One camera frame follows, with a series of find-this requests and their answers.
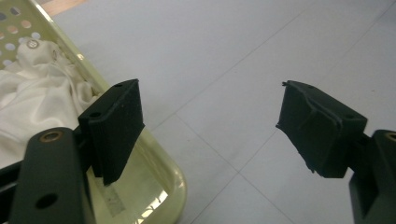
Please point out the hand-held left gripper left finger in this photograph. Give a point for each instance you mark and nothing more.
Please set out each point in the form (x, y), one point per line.
(115, 130)

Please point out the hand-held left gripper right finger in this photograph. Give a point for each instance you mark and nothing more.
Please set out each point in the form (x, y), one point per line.
(320, 137)

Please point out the pale green plastic laundry basket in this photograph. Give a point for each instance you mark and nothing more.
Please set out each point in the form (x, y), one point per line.
(162, 183)

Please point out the white cloth garment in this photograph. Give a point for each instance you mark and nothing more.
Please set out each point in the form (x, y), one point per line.
(37, 93)

